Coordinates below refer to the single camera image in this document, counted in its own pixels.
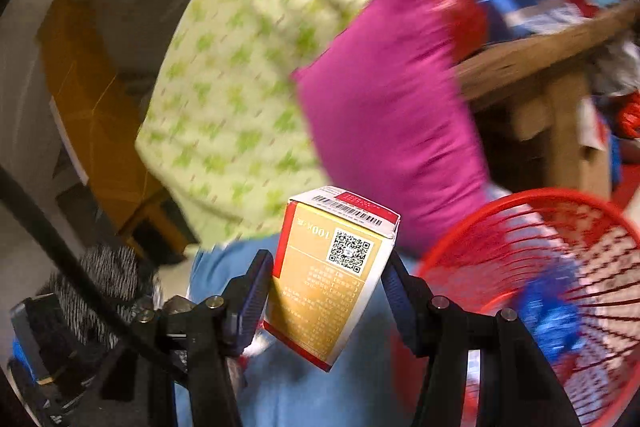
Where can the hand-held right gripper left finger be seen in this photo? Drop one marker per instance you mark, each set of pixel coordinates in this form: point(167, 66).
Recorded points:
point(250, 302)

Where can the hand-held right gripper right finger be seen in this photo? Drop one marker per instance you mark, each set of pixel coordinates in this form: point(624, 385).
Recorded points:
point(400, 302)

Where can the gold and red carton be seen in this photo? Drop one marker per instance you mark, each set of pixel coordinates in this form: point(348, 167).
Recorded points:
point(325, 297)

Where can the red plastic basket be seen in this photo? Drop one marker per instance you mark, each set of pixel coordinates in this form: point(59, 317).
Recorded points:
point(550, 199)

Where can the person's left forearm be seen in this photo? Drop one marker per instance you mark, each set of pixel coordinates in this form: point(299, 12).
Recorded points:
point(110, 272)

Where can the light blue blanket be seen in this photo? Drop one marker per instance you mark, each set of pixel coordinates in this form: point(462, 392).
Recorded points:
point(300, 397)

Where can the blue crumpled wrapper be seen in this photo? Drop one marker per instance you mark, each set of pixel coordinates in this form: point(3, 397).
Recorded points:
point(550, 312)

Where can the magenta pillow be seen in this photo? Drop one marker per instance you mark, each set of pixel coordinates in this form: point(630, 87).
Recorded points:
point(390, 107)

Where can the green clover print quilt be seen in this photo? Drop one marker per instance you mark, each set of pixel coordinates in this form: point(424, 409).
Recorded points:
point(240, 82)

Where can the orange wooden furniture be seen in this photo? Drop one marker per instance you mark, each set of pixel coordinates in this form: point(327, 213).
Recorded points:
point(85, 97)

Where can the rough wooden table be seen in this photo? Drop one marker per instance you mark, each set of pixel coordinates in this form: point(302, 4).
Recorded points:
point(525, 62)

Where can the large red net bag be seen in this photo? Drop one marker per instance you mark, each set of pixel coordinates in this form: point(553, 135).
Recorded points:
point(465, 17)

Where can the blue and white flat box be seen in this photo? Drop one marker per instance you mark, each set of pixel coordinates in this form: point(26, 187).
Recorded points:
point(540, 17)

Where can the white plastic bag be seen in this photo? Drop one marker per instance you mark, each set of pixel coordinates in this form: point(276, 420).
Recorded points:
point(620, 62)

